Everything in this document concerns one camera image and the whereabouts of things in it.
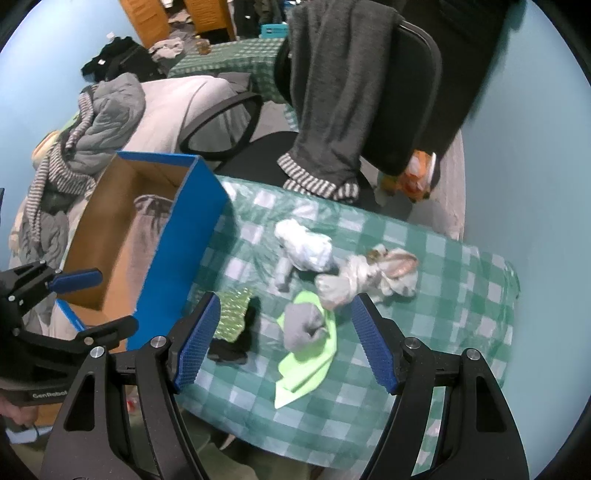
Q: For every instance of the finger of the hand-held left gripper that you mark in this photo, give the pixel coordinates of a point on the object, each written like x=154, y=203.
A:
x=101, y=333
x=76, y=280

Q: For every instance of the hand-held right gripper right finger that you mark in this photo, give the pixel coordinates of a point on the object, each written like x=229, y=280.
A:
x=374, y=350

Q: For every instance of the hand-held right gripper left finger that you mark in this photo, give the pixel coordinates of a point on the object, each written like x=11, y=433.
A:
x=196, y=344

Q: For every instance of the green sequined black cloth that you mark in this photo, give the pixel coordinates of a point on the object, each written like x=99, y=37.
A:
x=231, y=314

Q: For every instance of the lime green cloth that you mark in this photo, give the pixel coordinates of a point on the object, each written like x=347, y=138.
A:
x=304, y=374

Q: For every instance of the plush rabbit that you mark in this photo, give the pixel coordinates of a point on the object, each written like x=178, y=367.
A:
x=364, y=277

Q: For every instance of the grey sock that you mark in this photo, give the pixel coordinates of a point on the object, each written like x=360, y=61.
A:
x=300, y=325

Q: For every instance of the blue cardboard box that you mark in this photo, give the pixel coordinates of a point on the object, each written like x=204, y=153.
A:
x=184, y=249

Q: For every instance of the white blue plastic-wrapped bundle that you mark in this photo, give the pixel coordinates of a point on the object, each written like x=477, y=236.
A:
x=309, y=249

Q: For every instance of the person's left hand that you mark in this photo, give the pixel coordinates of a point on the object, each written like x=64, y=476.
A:
x=14, y=412

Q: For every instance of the green checkered tablecloth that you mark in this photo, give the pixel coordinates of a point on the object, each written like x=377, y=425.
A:
x=438, y=300
x=231, y=60

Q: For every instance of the grey cloth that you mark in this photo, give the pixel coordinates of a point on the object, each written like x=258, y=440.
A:
x=147, y=226

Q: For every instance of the grey white striped scarf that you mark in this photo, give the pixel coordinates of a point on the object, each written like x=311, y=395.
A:
x=46, y=170

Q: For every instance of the yellow green plush toy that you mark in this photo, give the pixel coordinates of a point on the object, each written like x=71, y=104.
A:
x=41, y=150

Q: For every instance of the pile of grey clothes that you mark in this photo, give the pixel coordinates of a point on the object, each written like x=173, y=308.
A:
x=111, y=120

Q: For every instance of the pile of black clothes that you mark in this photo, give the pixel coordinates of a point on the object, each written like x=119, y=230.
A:
x=120, y=60

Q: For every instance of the black office chair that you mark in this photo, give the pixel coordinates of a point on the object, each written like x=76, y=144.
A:
x=406, y=92

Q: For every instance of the grey fleece garment striped cuffs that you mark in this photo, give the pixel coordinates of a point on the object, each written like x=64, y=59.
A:
x=332, y=92

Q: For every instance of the glass jar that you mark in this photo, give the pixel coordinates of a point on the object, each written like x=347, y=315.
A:
x=203, y=47

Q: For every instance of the wooden cabinet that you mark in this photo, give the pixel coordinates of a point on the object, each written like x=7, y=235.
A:
x=210, y=16
x=145, y=21

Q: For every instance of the black jacket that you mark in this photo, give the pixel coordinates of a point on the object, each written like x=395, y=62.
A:
x=461, y=69

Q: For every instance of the blue plastic basket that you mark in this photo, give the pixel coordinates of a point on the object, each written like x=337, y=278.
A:
x=274, y=31

